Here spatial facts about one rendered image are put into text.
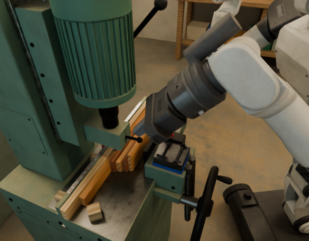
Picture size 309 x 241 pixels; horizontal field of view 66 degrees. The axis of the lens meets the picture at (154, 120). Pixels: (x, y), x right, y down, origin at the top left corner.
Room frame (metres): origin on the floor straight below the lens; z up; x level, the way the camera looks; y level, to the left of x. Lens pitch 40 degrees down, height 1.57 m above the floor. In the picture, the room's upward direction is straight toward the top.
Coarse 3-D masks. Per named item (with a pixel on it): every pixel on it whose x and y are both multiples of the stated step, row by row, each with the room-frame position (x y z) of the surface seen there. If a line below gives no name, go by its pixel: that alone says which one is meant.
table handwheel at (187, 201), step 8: (216, 168) 0.51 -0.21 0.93; (208, 176) 0.47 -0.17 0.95; (216, 176) 0.47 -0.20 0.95; (208, 184) 0.43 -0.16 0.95; (208, 192) 0.41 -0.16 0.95; (184, 200) 0.46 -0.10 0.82; (192, 200) 0.46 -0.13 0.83; (200, 200) 0.45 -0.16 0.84; (208, 200) 0.39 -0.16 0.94; (200, 208) 0.37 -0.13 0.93; (208, 208) 0.37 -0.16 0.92; (200, 216) 0.35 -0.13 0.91; (208, 216) 0.41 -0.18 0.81; (200, 224) 0.34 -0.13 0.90; (192, 232) 0.33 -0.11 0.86; (200, 232) 0.33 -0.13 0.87; (192, 240) 0.32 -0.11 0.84
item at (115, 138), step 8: (88, 120) 0.60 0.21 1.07; (96, 120) 0.60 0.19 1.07; (120, 120) 0.60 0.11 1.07; (88, 128) 0.57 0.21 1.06; (96, 128) 0.56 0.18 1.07; (104, 128) 0.56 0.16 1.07; (120, 128) 0.56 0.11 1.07; (128, 128) 0.58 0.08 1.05; (88, 136) 0.57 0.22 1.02; (96, 136) 0.56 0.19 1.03; (104, 136) 0.55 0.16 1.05; (112, 136) 0.54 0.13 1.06; (120, 136) 0.53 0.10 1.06; (104, 144) 0.55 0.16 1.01; (112, 144) 0.54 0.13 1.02; (120, 144) 0.53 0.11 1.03
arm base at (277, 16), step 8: (280, 0) 0.89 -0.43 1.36; (288, 0) 0.87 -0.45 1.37; (272, 8) 0.89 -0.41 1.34; (280, 8) 0.87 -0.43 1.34; (288, 8) 0.85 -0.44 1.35; (272, 16) 0.87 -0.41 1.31; (280, 16) 0.84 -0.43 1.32; (288, 16) 0.82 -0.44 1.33; (296, 16) 0.80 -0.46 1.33; (272, 24) 0.84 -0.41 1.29; (280, 24) 0.82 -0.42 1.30; (272, 32) 0.84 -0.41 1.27
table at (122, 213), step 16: (112, 176) 0.50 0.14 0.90; (128, 176) 0.50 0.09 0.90; (144, 176) 0.50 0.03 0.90; (112, 192) 0.44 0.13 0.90; (128, 192) 0.44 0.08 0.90; (144, 192) 0.44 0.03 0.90; (160, 192) 0.46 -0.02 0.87; (80, 208) 0.38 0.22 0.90; (112, 208) 0.38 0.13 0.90; (128, 208) 0.38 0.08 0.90; (144, 208) 0.41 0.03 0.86; (64, 224) 0.36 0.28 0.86; (80, 224) 0.34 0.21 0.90; (96, 224) 0.34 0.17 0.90; (112, 224) 0.34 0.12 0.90; (128, 224) 0.34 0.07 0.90; (96, 240) 0.31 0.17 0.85; (112, 240) 0.29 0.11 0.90; (128, 240) 0.31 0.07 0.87
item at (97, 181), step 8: (144, 112) 0.81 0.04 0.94; (136, 120) 0.75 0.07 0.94; (112, 152) 0.58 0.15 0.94; (104, 168) 0.51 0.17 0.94; (96, 176) 0.47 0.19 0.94; (104, 176) 0.49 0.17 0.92; (88, 184) 0.44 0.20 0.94; (96, 184) 0.45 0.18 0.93; (88, 192) 0.41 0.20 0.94; (96, 192) 0.44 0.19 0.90; (80, 200) 0.40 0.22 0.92; (88, 200) 0.41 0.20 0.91
